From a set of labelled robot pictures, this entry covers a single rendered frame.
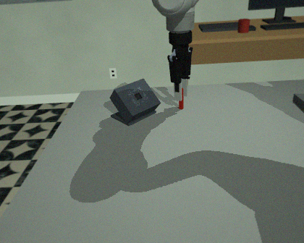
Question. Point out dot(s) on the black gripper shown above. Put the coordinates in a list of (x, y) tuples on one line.
[(180, 62)]

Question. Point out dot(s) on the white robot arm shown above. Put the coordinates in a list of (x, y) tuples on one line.
[(177, 8)]

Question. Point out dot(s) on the dark grey sloped panel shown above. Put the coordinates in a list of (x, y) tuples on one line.
[(134, 102)]

